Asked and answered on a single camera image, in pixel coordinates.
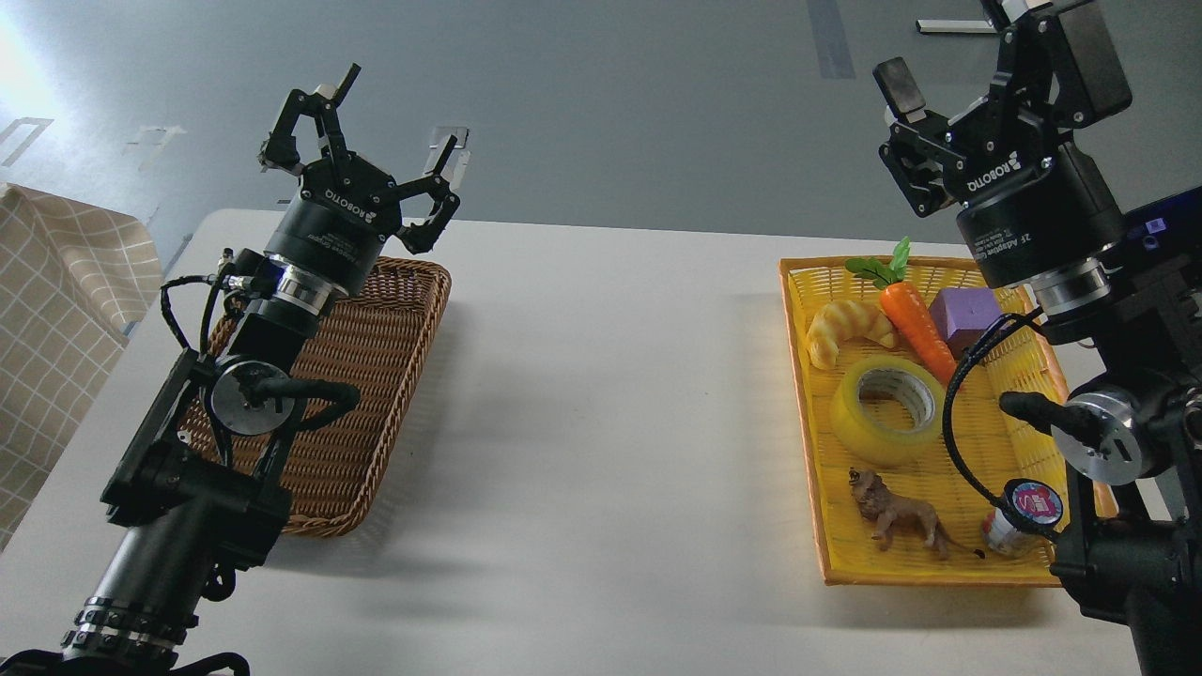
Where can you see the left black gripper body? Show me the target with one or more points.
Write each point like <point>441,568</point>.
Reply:
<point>334,228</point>

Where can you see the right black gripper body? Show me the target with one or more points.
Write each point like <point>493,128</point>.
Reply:
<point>1034,203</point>

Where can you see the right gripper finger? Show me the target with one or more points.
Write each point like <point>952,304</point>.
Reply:
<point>1057,72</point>
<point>928,156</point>

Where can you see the yellow tape roll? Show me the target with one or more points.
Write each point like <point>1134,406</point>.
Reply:
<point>887,411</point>

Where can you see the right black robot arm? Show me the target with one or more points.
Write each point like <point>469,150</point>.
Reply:
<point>1129,553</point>

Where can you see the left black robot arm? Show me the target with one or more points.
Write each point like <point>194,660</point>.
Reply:
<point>199,490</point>

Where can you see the white metal stand base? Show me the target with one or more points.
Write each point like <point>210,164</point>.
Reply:
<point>968,27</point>

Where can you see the purple cube block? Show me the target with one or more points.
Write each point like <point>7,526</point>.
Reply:
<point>962,314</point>

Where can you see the toy carrot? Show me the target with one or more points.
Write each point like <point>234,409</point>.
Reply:
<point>906,309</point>

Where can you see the toy croissant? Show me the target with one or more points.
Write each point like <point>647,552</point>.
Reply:
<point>843,321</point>

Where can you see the beige checkered cloth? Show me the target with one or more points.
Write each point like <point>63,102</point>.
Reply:
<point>74,277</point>

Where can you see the yellow plastic basket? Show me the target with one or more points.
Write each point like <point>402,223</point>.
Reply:
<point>995,447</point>

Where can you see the small jar dark lid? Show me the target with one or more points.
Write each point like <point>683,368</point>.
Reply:
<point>1026,517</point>

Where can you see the toy lion figure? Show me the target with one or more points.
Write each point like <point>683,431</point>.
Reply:
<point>878,504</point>

